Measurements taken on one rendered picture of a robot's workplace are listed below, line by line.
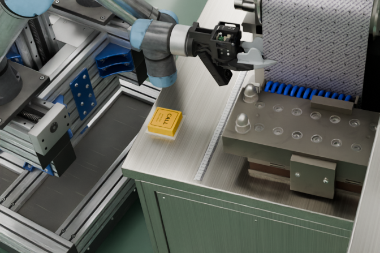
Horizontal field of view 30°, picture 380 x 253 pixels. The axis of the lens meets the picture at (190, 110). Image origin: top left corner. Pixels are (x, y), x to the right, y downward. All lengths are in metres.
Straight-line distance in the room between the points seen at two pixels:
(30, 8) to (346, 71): 0.73
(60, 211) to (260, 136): 1.16
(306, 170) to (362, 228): 0.87
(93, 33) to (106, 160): 0.54
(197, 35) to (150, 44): 0.12
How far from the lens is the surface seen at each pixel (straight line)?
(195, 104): 1.87
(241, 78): 1.93
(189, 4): 3.61
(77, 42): 2.39
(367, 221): 0.74
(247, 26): 1.74
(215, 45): 1.66
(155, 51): 1.75
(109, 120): 2.83
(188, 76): 1.95
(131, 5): 1.84
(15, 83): 2.13
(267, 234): 1.79
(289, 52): 1.65
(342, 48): 1.61
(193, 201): 1.77
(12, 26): 1.75
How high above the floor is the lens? 2.26
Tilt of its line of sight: 47 degrees down
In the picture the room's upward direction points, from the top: 9 degrees counter-clockwise
